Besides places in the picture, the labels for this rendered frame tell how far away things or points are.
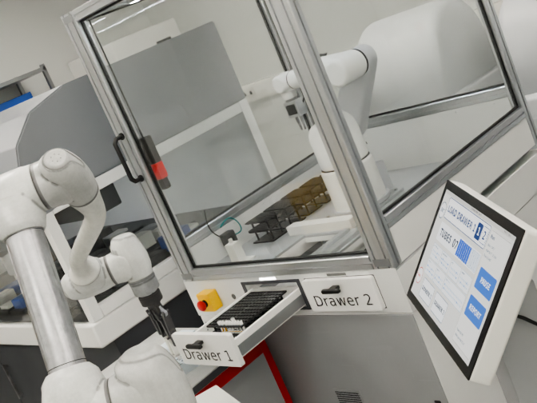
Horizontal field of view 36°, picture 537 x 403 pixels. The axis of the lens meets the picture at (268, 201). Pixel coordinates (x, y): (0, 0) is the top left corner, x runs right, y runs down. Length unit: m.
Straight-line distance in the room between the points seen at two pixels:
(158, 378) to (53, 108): 1.53
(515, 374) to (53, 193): 1.23
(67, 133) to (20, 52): 3.87
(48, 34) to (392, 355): 5.29
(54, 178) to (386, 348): 1.11
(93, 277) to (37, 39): 4.73
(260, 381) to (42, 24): 4.95
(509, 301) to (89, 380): 1.05
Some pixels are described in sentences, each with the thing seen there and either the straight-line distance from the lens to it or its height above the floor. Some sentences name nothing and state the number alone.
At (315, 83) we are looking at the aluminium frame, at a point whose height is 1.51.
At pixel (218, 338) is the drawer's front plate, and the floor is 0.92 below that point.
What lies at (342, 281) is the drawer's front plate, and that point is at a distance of 2.53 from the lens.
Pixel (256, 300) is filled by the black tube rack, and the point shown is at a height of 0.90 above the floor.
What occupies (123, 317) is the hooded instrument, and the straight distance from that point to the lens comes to 3.39.
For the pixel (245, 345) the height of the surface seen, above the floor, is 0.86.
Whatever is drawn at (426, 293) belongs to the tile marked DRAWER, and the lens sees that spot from 2.01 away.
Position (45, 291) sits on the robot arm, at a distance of 2.21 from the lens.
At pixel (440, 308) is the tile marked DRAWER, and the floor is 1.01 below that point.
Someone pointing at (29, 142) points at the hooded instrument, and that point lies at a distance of 3.25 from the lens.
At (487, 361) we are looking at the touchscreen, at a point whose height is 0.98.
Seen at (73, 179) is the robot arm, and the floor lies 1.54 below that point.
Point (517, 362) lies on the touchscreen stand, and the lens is 1.90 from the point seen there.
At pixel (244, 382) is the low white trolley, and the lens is 2.87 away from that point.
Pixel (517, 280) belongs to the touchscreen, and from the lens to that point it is 1.64.
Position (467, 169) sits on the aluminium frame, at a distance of 2.73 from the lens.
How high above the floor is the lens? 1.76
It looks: 12 degrees down
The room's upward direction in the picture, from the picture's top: 23 degrees counter-clockwise
